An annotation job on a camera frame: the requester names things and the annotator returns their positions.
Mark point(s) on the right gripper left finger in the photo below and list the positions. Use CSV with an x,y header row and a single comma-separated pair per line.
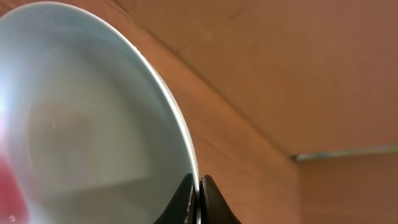
x,y
181,208

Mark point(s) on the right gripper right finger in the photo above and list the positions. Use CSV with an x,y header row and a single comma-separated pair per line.
x,y
214,208

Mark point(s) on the light blue plate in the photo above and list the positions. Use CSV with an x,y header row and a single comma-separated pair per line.
x,y
90,132

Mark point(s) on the brown cardboard backdrop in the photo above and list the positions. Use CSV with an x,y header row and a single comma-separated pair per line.
x,y
312,75

